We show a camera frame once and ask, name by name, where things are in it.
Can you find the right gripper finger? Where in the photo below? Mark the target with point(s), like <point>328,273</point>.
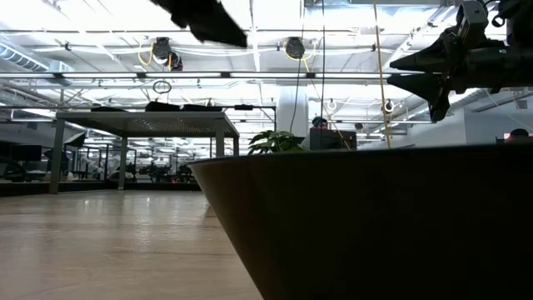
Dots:
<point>429,85</point>
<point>429,58</point>

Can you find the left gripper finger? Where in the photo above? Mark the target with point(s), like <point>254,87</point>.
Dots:
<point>220,35</point>

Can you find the black wavy square mini plate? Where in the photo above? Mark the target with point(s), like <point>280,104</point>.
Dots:
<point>202,108</point>
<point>375,229</point>

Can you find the black small square mini plate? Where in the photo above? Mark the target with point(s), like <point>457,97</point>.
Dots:
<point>162,107</point>

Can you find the black leaf-shaped mini plate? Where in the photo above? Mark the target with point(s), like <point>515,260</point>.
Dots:
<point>108,109</point>

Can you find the small white ceiling reel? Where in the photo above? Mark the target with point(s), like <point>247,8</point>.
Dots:
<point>331,104</point>
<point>388,106</point>

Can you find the long ceiling light bar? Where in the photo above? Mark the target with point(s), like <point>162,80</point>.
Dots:
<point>187,75</point>

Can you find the small black box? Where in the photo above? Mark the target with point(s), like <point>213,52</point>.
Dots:
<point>243,107</point>

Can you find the white pillar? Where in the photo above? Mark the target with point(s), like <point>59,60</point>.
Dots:
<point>291,108</point>

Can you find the black monitor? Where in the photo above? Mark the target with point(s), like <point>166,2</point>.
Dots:
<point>333,139</point>

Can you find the green potted plant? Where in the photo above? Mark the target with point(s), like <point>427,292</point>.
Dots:
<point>275,142</point>

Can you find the dark background monitor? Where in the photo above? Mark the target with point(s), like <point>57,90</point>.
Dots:
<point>25,153</point>

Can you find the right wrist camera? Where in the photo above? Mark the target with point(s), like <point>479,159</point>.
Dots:
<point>472,18</point>

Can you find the silver ventilation duct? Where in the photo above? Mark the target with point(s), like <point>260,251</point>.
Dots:
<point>21,58</point>

